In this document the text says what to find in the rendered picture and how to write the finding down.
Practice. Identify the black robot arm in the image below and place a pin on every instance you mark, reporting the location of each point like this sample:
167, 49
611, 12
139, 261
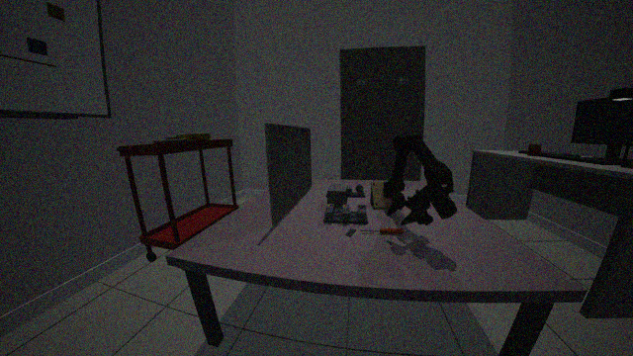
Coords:
435, 172

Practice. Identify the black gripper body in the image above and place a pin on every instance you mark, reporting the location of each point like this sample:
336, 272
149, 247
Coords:
400, 199

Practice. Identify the orange-handled screwdriver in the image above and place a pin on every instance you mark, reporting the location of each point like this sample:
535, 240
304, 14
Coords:
387, 230

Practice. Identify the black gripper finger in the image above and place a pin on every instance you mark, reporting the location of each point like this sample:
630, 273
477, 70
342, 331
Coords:
408, 219
393, 208

